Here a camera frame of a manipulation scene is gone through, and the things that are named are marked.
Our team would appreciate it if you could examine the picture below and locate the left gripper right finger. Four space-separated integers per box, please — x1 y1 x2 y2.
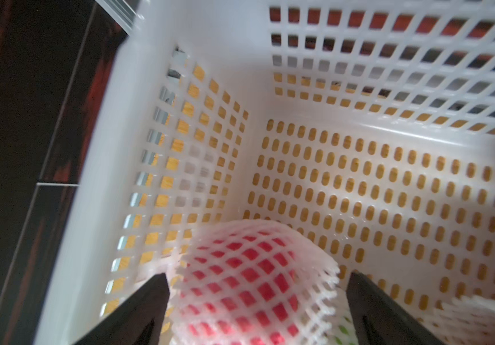
346 272 444 345

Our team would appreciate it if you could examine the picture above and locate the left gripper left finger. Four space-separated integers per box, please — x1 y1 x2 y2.
76 273 170 344

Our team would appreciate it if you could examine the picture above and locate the white plastic mesh basket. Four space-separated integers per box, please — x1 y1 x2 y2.
34 1 495 344

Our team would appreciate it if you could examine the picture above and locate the green apple netted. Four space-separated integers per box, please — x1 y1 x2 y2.
325 288 359 345

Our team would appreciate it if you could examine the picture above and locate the red apple netted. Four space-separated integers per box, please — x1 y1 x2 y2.
170 219 339 344
423 296 495 344

